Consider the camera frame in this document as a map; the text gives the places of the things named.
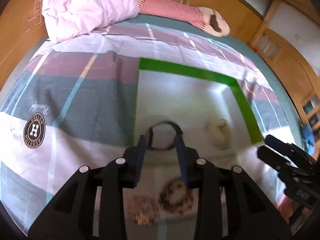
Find cream white jewelry piece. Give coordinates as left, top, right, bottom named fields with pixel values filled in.
left=208, top=118, right=232, bottom=150

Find black bangle bracelet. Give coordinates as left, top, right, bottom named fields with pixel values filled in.
left=147, top=121, right=184, bottom=152

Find green cardboard box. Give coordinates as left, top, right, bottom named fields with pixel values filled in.
left=135, top=59, right=263, bottom=164

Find plaid bed cover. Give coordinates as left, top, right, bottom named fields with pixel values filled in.
left=1, top=15, right=302, bottom=234

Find striped plush doll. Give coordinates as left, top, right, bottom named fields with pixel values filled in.
left=136, top=0, right=231, bottom=37

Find wooden headboard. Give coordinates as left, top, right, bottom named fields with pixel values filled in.
left=1, top=0, right=47, bottom=87

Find pink pillow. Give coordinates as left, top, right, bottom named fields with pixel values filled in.
left=41, top=0, right=139, bottom=43

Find brown bead bracelet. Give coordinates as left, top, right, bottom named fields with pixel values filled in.
left=158, top=177, right=195, bottom=215

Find pink bead bracelet gold charm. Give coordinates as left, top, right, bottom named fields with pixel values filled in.
left=127, top=195, right=160, bottom=226

